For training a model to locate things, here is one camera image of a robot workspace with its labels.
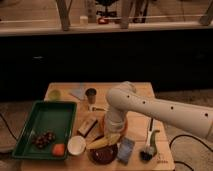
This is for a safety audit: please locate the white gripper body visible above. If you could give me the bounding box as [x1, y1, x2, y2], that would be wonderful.
[104, 108, 127, 133]

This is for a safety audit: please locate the yellow banana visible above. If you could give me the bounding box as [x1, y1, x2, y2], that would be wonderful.
[87, 133, 120, 149]

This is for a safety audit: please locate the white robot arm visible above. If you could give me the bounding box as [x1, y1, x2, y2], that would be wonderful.
[104, 82, 213, 142]

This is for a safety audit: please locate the purple bowl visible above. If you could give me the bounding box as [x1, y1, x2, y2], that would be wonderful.
[88, 144, 118, 165]

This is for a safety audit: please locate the orange plate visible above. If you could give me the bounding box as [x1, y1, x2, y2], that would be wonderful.
[99, 116, 128, 136]

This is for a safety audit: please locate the small white spoon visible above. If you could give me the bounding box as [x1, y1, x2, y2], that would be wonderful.
[89, 106, 106, 111]

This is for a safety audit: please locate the blue sponge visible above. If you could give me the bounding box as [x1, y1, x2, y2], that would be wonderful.
[117, 137, 135, 165]

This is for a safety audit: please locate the wooden block eraser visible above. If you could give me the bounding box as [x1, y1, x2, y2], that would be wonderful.
[77, 117, 98, 137]

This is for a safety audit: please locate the dark metal cup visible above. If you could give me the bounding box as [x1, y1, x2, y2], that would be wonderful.
[85, 88, 97, 104]

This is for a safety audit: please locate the grey cloth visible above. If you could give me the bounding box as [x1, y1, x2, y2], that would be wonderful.
[69, 85, 86, 100]

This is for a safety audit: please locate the green plastic tray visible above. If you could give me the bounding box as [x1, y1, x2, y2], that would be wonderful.
[12, 101, 77, 160]

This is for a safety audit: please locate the orange fruit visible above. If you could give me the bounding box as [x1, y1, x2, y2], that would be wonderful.
[52, 143, 65, 157]

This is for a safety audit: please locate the dark grape bunch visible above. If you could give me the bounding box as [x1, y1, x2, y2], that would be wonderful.
[32, 132, 56, 149]

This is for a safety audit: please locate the green handled dish brush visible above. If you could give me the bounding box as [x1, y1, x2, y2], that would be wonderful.
[139, 118, 159, 163]

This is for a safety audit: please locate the black cable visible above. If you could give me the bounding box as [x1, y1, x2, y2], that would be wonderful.
[168, 133, 213, 171]

